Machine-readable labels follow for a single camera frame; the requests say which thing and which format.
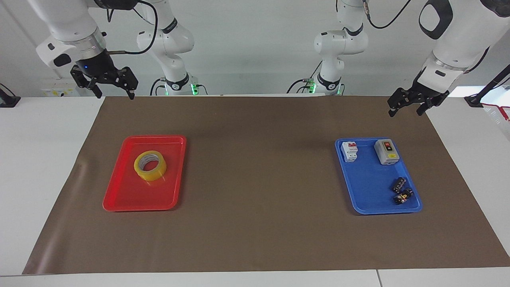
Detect black stand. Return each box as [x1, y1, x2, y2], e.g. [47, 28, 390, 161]
[464, 63, 510, 108]
[0, 83, 21, 108]

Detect black cable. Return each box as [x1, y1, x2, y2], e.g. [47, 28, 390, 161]
[362, 0, 412, 29]
[286, 79, 316, 94]
[104, 0, 159, 55]
[150, 78, 167, 96]

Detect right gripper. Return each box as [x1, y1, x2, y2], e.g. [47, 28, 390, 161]
[71, 49, 139, 100]

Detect red plastic tray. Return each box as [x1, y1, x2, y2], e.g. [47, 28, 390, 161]
[102, 135, 187, 212]

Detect grey switch box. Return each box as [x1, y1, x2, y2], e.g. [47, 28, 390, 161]
[374, 139, 400, 166]

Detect blue plastic tray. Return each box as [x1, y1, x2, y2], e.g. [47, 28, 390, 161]
[335, 138, 423, 215]

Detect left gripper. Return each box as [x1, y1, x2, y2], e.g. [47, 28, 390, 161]
[388, 82, 450, 118]

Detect clear plastic bag red seal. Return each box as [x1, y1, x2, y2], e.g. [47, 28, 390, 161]
[481, 102, 510, 141]

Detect white circuit breaker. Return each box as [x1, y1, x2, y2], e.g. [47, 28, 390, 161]
[341, 142, 359, 163]

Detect yellow tape roll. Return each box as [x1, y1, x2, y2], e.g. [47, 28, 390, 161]
[133, 150, 168, 181]

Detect black battery with yellow mark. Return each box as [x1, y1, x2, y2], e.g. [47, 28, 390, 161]
[393, 188, 414, 205]

